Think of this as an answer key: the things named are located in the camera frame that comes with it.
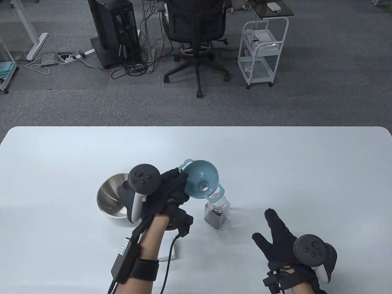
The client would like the person's left hand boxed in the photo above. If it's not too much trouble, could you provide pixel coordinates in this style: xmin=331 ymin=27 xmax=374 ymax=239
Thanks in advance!
xmin=142 ymin=168 xmax=190 ymax=220

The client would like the person's right hand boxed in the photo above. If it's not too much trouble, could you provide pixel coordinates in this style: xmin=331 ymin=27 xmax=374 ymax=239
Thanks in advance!
xmin=252 ymin=208 xmax=316 ymax=285

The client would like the blue plastic funnel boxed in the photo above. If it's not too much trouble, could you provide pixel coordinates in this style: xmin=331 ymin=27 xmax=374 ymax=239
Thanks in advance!
xmin=178 ymin=159 xmax=226 ymax=202

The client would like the pile of dark red cranberries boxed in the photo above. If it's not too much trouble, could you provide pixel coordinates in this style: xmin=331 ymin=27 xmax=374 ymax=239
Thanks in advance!
xmin=205 ymin=210 xmax=229 ymax=230

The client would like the clear square coffee jar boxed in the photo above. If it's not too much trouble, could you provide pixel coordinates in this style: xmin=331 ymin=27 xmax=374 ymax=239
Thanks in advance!
xmin=204 ymin=194 xmax=230 ymax=230

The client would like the stainless steel bowl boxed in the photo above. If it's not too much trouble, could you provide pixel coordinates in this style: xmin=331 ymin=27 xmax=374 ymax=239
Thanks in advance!
xmin=97 ymin=172 xmax=132 ymax=219

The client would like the white square jar lid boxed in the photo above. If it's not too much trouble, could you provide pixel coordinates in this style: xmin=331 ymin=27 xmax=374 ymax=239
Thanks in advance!
xmin=157 ymin=225 xmax=179 ymax=262

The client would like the person's right forearm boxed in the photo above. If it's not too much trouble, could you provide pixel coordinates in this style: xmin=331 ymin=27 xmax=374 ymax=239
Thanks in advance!
xmin=289 ymin=283 xmax=316 ymax=294

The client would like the person's left forearm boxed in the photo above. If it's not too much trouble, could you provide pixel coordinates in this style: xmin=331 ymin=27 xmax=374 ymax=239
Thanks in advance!
xmin=115 ymin=214 xmax=171 ymax=294

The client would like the black white handheld controller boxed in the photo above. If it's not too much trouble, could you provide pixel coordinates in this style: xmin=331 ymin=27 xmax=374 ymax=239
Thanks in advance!
xmin=118 ymin=164 xmax=161 ymax=223
xmin=293 ymin=235 xmax=337 ymax=284

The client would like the black labelled battery pack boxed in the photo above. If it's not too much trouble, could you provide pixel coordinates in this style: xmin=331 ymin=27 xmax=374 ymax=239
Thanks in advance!
xmin=111 ymin=237 xmax=140 ymax=284

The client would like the white rolling cart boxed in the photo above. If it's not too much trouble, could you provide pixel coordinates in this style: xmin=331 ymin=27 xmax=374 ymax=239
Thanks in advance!
xmin=238 ymin=17 xmax=289 ymax=89

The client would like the white power strip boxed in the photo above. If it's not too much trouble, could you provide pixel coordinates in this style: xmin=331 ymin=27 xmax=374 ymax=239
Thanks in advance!
xmin=65 ymin=48 xmax=95 ymax=64

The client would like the black office chair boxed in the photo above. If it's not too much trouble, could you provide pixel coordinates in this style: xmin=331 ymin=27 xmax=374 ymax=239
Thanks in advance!
xmin=163 ymin=0 xmax=230 ymax=98

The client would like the black computer tower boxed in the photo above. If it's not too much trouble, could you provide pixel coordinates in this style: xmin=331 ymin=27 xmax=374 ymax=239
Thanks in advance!
xmin=88 ymin=0 xmax=142 ymax=70

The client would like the clear plastic bag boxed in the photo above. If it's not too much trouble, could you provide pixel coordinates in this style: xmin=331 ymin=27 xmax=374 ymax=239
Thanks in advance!
xmin=259 ymin=41 xmax=282 ymax=56

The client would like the flat white box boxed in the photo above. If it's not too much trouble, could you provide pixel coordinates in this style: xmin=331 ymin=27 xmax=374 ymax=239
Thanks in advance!
xmin=247 ymin=30 xmax=277 ymax=44

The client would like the grey flat box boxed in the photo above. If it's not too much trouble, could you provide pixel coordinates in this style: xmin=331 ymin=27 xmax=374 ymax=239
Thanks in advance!
xmin=41 ymin=52 xmax=59 ymax=66

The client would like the brown side table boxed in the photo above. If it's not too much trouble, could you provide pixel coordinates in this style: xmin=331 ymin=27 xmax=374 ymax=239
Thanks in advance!
xmin=247 ymin=0 xmax=294 ymax=21

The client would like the white trolley with teal bins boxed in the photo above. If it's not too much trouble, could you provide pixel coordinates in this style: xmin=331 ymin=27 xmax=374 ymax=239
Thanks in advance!
xmin=0 ymin=37 xmax=18 ymax=94

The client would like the white desk leg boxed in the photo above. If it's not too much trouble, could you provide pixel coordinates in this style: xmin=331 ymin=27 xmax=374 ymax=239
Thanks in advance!
xmin=11 ymin=0 xmax=49 ymax=61

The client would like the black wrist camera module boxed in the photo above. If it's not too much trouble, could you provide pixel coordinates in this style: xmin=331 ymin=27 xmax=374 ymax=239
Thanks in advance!
xmin=262 ymin=271 xmax=289 ymax=294
xmin=165 ymin=205 xmax=194 ymax=237

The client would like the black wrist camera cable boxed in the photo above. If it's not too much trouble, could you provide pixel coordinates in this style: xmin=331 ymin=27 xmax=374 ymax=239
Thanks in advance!
xmin=160 ymin=234 xmax=182 ymax=294

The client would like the black forearm strap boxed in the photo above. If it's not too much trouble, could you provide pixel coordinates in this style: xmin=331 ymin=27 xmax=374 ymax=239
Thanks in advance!
xmin=128 ymin=258 xmax=160 ymax=282

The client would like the tangle of black cables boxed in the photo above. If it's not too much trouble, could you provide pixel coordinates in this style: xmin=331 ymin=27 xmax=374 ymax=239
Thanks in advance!
xmin=111 ymin=0 xmax=157 ymax=81

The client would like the white floor cable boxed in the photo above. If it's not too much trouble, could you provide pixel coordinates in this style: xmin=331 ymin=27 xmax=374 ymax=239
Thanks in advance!
xmin=24 ymin=59 xmax=50 ymax=75

